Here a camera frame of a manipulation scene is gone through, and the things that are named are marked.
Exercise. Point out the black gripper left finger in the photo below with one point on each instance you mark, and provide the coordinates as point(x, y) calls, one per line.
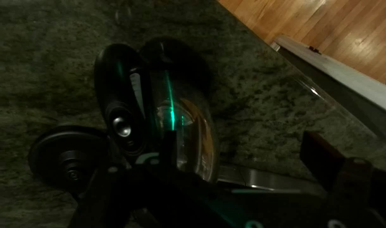
point(115, 193)

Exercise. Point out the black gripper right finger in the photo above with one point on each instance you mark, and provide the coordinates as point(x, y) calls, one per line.
point(356, 189)

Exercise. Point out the black round kettle base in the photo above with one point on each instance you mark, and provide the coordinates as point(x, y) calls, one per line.
point(66, 158)

